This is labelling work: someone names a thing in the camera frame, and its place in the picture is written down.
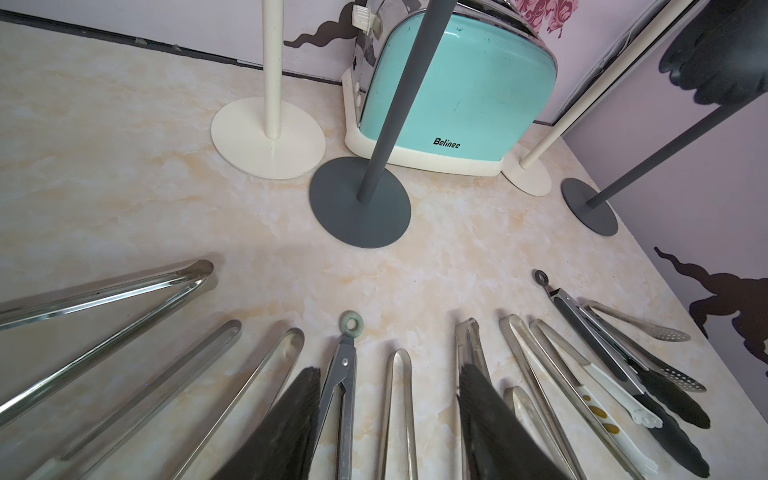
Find cream utensil rack right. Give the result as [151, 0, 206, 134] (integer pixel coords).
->
[501, 0, 694, 197]

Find long steel tongs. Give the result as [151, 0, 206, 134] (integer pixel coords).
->
[376, 348, 419, 479]

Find grey utensil rack stand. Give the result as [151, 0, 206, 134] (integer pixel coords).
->
[309, 0, 456, 249]

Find grey utensil rack right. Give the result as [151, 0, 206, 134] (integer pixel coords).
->
[560, 0, 768, 238]

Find short steel tongs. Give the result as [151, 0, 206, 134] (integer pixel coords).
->
[503, 386, 574, 479]

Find white handled tongs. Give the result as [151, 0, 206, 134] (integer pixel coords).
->
[529, 319, 663, 478]

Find black silicone tip tongs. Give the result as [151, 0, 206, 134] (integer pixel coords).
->
[533, 270, 710, 478]

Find slotted steel spatula tongs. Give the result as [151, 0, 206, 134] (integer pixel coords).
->
[1, 258, 215, 429]

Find green silicone tip tongs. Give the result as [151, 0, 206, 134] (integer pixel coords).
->
[313, 310, 364, 479]

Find cream utensil rack left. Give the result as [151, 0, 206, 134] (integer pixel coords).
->
[210, 0, 326, 180]

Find perforated steel tongs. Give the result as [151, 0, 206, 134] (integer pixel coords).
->
[578, 299, 708, 394]

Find mint green toaster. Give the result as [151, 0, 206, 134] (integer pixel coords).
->
[342, 1, 557, 177]

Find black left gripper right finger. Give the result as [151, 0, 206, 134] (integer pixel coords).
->
[458, 364, 566, 480]

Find slim steel tongs centre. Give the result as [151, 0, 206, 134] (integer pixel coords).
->
[455, 318, 490, 479]

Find steel tongs right centre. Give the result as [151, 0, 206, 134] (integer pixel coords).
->
[499, 314, 644, 479]

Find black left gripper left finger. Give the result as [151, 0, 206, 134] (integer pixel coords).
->
[213, 367, 321, 479]

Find cream utensil rack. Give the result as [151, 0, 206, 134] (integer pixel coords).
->
[501, 0, 694, 197]
[210, 0, 326, 180]

